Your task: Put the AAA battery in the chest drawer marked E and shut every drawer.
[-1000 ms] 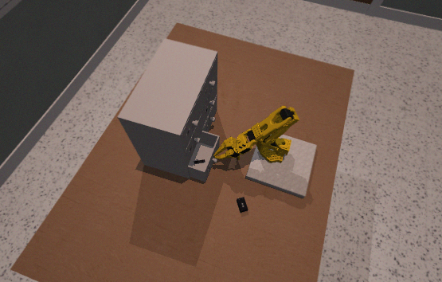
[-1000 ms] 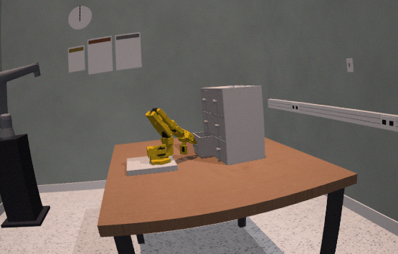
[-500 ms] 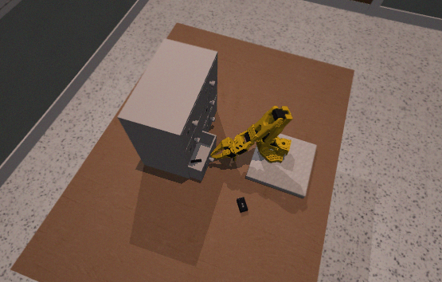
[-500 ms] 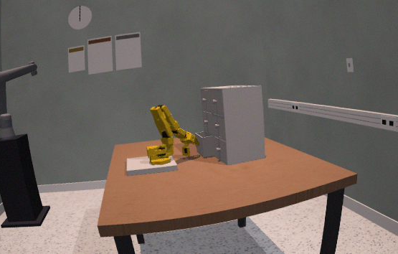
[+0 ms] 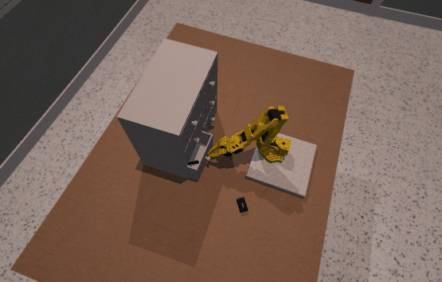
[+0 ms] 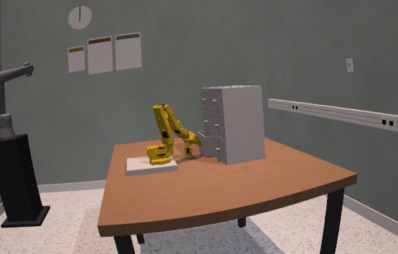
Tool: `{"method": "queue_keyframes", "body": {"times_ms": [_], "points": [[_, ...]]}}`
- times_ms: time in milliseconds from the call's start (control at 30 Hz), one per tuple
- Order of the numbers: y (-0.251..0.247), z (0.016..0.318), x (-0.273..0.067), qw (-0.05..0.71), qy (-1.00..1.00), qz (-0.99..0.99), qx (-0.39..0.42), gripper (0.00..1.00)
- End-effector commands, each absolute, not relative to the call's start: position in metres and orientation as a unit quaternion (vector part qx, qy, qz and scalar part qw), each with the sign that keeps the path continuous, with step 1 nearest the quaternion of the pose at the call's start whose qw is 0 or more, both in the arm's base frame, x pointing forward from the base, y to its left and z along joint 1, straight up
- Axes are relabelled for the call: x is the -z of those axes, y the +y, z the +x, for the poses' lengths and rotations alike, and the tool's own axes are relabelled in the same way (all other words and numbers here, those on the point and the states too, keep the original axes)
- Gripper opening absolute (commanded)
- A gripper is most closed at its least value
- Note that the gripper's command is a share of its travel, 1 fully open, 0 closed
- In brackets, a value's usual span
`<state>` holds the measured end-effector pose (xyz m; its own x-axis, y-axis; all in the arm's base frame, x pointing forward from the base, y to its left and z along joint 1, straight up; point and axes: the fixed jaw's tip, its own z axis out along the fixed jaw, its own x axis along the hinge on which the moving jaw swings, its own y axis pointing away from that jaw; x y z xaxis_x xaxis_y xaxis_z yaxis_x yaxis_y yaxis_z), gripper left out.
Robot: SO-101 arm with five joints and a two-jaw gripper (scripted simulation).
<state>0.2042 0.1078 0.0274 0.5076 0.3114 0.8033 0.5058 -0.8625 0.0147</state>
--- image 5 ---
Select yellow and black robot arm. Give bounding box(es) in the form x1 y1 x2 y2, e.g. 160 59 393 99
229 106 291 163

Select dark grey chest of drawers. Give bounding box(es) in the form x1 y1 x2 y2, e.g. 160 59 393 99
116 39 217 178

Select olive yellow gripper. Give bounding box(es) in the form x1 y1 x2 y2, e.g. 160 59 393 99
208 136 234 160

